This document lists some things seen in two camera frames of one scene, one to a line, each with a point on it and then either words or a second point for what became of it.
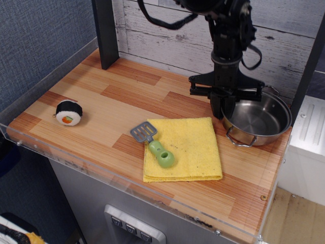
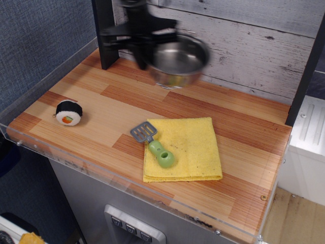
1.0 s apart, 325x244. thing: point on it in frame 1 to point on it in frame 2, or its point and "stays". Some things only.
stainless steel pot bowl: x=259 y=120 to x=179 y=61
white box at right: x=303 y=174 stays
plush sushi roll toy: x=68 y=113 stays
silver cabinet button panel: x=122 y=227 stays
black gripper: x=223 y=85 to x=141 y=27
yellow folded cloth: x=193 y=142 stays
